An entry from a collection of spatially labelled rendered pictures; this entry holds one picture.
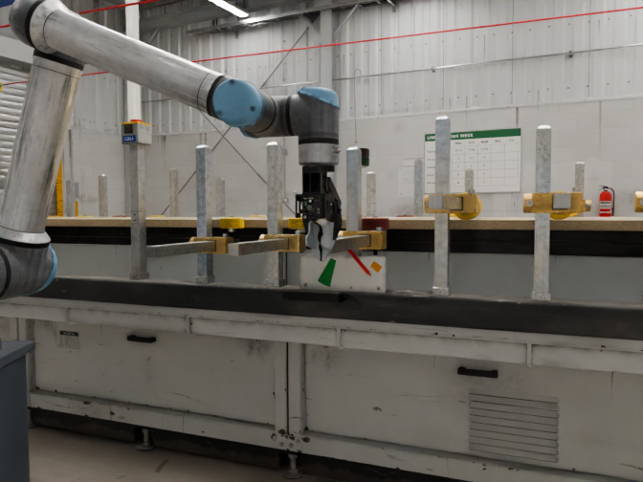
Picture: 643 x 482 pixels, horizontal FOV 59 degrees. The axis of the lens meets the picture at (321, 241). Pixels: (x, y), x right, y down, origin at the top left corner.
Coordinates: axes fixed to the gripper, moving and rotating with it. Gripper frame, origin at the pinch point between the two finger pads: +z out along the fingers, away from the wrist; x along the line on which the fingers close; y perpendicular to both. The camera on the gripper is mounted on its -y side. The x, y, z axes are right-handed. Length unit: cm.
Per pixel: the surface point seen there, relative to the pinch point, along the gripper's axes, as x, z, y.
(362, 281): -0.8, 9.7, -31.6
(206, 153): -52, -28, -33
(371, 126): -220, -146, -765
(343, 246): 1.5, -1.6, -9.5
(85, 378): -128, 58, -57
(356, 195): -2.7, -14.4, -32.3
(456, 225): 23, -6, -48
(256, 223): -43, -6, -48
